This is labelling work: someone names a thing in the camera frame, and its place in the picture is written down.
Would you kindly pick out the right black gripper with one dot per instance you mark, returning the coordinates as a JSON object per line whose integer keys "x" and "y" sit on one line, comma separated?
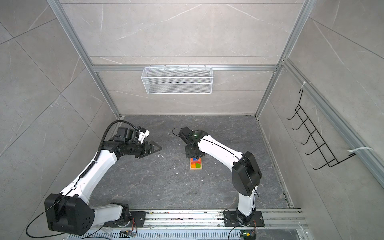
{"x": 189, "y": 155}

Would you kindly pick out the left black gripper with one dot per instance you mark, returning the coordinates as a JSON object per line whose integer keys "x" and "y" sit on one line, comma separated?
{"x": 146, "y": 152}

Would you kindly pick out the orange-red wood block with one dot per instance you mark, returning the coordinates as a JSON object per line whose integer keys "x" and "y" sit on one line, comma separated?
{"x": 196, "y": 162}

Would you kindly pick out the long natural wood block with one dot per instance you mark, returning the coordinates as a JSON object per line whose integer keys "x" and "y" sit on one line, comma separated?
{"x": 196, "y": 168}

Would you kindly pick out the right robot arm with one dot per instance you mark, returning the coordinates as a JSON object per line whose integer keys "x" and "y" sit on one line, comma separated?
{"x": 246, "y": 173}

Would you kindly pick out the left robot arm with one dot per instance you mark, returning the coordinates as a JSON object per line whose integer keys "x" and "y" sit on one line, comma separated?
{"x": 68, "y": 212}

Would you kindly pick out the white zip tie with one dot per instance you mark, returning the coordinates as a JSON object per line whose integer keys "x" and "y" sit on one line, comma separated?
{"x": 360, "y": 148}

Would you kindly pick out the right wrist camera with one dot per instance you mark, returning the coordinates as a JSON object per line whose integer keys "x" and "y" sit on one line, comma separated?
{"x": 186, "y": 133}

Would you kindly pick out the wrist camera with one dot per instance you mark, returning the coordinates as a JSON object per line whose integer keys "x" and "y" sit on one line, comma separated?
{"x": 128, "y": 135}
{"x": 186, "y": 133}

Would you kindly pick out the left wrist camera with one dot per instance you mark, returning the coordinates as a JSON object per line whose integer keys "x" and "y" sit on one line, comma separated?
{"x": 128, "y": 135}

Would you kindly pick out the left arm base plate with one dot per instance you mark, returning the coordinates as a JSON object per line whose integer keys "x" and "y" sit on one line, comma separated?
{"x": 135, "y": 219}

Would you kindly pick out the white wire mesh basket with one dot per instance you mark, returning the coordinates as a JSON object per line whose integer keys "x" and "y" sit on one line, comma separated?
{"x": 177, "y": 80}

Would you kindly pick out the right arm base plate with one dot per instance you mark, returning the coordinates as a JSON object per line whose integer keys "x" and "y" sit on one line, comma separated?
{"x": 235, "y": 218}

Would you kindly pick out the aluminium front rail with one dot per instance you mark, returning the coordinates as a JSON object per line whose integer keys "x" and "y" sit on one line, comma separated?
{"x": 204, "y": 219}

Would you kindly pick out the black wire hook rack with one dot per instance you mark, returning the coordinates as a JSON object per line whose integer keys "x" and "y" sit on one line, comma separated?
{"x": 316, "y": 137}

